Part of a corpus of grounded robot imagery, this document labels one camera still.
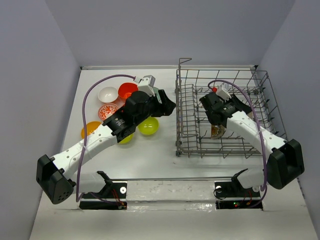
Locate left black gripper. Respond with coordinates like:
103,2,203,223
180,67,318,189
134,90,176,126

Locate beige painted ceramic bowl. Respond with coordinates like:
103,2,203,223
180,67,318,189
210,125,226,139

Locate grey wire dish rack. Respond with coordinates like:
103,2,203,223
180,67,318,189
174,57,287,158

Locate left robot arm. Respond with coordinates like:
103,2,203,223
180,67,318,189
36,89,176,205

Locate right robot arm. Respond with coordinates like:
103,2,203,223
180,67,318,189
199,92,305,196

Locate orange square bowl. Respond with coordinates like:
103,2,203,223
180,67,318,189
118,82,139,100

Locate lime green bowl right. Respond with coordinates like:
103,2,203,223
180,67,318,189
138,117,159,136

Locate lime green bowl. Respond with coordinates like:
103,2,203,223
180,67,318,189
119,133,134,145
138,117,159,136

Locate pale green ceramic bowl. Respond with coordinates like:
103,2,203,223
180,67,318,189
152,87,159,96

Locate small white bowl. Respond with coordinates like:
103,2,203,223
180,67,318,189
98,86,118,103

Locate red white patterned bowl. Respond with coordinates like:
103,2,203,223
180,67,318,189
97,103,120,121

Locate lime green bowl left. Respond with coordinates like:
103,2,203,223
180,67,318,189
119,133,134,145

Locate yellow bowl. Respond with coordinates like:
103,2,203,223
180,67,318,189
80,121,102,139

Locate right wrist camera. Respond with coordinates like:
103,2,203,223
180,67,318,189
211,83,231,101

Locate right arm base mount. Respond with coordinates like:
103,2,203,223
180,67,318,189
213,168,264,210

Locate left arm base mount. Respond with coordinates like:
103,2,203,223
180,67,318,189
79,171,127,210

